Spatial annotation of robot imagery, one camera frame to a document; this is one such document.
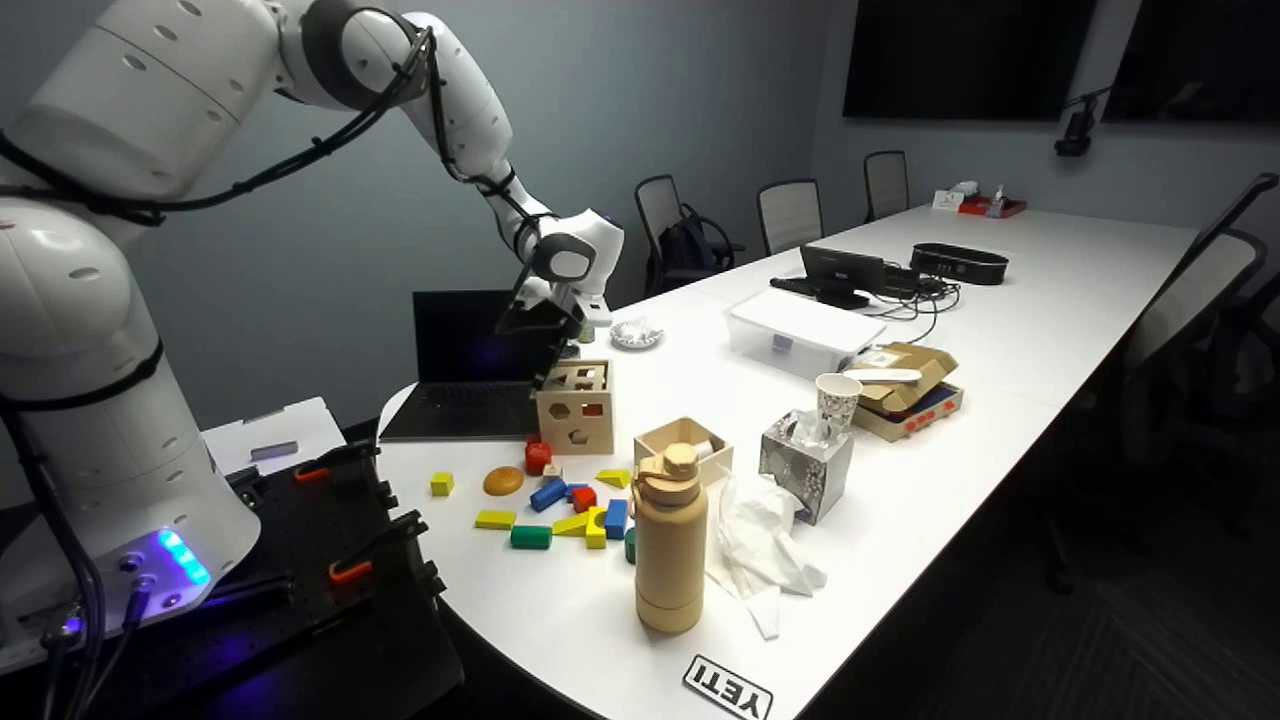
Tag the black laptop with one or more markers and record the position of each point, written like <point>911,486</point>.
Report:
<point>454,372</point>

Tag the dark office chair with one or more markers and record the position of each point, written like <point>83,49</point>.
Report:
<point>1257,383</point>

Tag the white board sheet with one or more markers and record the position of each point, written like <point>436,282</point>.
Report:
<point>273,425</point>

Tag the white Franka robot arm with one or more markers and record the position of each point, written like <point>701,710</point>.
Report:
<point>83,335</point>

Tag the black backpack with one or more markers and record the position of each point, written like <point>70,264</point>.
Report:
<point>699,250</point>

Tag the black cart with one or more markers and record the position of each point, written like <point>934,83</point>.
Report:
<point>334,624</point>

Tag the green wooden block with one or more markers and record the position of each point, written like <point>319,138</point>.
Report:
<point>531,537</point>
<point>628,544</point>

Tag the orange wooden disc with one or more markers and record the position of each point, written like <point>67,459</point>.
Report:
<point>500,481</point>

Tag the wooden shape sorting box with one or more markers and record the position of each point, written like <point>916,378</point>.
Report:
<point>572,418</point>

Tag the blue wooden block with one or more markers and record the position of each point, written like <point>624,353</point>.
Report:
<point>615,517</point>

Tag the red wooden cube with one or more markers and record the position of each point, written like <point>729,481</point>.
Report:
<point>582,499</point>

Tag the clear plastic container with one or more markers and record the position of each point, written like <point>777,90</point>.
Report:
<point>806,326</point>

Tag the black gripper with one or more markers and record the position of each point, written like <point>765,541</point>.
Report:
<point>544,320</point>

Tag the white items by tray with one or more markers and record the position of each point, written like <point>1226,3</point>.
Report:
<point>951,197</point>

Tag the crumpled white plastic sheet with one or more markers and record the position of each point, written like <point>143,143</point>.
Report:
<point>763,544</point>

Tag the white paper cup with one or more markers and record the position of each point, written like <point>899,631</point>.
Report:
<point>838,402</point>

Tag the blue wooden cylinder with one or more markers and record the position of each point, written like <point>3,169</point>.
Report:
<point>548,494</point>

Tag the tan water bottle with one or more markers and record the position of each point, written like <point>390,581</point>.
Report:
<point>669,544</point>

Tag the red and blue flat box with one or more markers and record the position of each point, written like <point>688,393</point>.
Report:
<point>922,418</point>

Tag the red round wooden block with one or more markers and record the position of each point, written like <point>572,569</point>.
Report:
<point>537,459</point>

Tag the small open wooden box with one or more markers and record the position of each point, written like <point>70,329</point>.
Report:
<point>683,442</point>

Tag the wooden lid with shape holes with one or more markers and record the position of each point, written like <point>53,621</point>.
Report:
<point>572,371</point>

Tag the black camera on stand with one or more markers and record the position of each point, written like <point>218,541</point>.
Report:
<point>1078,125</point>

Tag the grey office chair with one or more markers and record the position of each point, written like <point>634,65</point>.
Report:
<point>1202,300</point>
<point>886,183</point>
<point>652,201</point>
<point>790,214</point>

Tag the black oval case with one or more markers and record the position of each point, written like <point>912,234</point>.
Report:
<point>959,262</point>

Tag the yellow wooden cube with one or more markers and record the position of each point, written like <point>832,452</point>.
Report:
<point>440,481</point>

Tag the black wall screen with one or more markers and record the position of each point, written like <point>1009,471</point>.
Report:
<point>967,56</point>
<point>1194,63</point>

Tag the brown cardboard box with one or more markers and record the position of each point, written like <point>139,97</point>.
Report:
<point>911,378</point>

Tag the red tray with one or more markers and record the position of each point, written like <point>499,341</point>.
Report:
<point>994,208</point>

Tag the grey metal bar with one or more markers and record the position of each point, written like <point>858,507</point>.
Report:
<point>273,448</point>

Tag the yellow wooden block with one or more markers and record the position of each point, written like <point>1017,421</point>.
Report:
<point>592,537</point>
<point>495,517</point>
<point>615,479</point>

